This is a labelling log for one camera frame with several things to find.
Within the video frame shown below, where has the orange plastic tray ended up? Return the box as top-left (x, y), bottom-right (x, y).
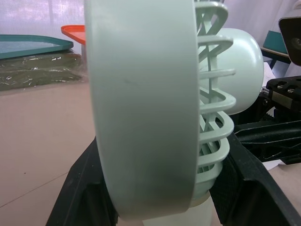
top-left (60, 24), bottom-right (87, 46)

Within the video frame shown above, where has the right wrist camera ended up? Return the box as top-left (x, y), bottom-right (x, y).
top-left (277, 9), bottom-right (301, 65)

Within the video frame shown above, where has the olive plastic-wrapped pack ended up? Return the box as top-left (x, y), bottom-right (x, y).
top-left (0, 50), bottom-right (89, 97)

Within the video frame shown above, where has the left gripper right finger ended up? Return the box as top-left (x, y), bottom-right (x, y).
top-left (208, 132), bottom-right (301, 226)

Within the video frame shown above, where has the dark green plastic tray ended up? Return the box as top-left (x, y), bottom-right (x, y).
top-left (0, 34), bottom-right (74, 61)

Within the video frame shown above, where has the teal plastic tray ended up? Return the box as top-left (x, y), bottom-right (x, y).
top-left (262, 30), bottom-right (289, 54)

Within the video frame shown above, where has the mint green desk fan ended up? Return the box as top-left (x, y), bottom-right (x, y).
top-left (83, 0), bottom-right (264, 226)

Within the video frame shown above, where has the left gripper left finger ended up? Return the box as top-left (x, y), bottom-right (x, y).
top-left (45, 137), bottom-right (121, 226)

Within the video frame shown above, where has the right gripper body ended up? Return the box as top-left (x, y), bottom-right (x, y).
top-left (258, 75), bottom-right (301, 123)

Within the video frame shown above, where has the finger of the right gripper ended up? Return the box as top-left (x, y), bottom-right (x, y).
top-left (234, 119), bottom-right (301, 165)

